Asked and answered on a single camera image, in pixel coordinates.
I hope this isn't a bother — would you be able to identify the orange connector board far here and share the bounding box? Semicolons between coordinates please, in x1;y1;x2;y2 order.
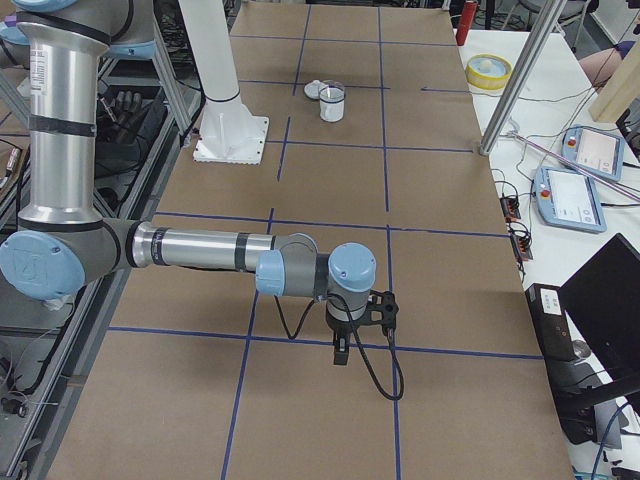
499;195;521;222

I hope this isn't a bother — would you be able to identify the orange connector board near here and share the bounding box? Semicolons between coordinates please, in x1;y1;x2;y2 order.
510;230;533;262

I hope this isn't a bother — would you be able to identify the far teach pendant tablet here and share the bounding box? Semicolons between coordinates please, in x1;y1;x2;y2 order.
562;125;624;182

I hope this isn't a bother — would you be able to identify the black desktop box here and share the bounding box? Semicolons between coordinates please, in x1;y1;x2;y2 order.
526;283;622;449

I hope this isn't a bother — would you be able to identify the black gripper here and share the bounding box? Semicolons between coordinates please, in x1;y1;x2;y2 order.
331;290;399;366

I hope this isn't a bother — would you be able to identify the white enamel cup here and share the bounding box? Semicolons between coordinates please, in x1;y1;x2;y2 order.
319;96;346;123

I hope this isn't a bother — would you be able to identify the red cylinder tube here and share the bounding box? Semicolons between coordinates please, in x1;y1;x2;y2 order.
455;0;478;46

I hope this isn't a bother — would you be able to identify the orange connector board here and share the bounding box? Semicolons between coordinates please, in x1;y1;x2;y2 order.
499;195;521;222
510;230;533;262

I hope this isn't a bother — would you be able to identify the metal rod with claw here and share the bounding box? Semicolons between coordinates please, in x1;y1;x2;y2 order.
504;131;639;206

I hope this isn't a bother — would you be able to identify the white round lid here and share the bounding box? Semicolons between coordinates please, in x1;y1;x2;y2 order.
304;80;325;100

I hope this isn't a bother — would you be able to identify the aluminium frame post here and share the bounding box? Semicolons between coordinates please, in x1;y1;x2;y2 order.
479;0;567;156

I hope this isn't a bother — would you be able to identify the black laptop computer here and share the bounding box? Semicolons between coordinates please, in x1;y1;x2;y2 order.
559;233;639;378

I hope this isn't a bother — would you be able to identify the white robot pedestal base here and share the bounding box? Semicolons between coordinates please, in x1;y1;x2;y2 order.
179;0;269;165

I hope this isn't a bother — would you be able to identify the brown paper table cover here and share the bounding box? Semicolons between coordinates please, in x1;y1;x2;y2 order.
49;3;572;479

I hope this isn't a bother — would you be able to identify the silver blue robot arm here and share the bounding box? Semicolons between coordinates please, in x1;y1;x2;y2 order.
1;1;398;365

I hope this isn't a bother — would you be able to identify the near teach pendant tablet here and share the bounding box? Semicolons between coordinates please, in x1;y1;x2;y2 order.
533;166;607;233

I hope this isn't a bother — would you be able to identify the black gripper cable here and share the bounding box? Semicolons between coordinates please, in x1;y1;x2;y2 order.
273;293;405;400

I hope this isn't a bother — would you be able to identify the teach pendant tablet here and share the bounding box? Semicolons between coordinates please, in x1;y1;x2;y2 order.
533;166;607;233
562;125;624;182

